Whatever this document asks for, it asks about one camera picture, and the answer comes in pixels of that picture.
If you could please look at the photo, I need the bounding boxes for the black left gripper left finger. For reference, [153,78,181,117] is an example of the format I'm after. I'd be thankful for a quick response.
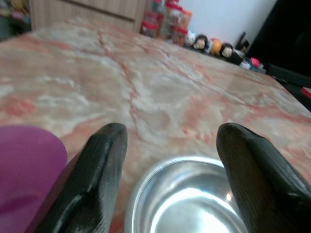
[34,122,128,233]

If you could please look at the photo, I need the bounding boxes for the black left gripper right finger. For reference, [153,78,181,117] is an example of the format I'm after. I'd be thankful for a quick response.
[216,122,311,233]

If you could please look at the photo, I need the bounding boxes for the purple plastic cup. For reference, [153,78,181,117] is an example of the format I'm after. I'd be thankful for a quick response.
[0,125,68,233]

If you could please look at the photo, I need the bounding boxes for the stainless steel bowl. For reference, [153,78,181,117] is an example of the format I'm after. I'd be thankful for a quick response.
[124,156,250,233]

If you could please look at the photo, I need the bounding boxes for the black chair with red trim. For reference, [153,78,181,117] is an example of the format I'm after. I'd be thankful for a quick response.
[266,63,311,111]

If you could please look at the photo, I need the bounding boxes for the black-haired doll figurine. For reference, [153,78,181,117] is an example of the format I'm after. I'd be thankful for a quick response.
[193,34,210,50]
[219,42,234,60]

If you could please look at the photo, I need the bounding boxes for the orange round figurine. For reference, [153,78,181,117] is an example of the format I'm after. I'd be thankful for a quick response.
[209,38,222,56]

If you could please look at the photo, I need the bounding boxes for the clear jar with red lid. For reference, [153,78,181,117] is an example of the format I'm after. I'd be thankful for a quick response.
[170,24,188,47]
[140,11,162,38]

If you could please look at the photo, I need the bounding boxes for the wooden slatted cabinet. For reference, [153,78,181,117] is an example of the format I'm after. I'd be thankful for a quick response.
[29,0,148,33]

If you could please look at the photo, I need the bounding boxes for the clear jar with orange lid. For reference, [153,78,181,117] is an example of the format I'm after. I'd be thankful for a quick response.
[178,8,193,32]

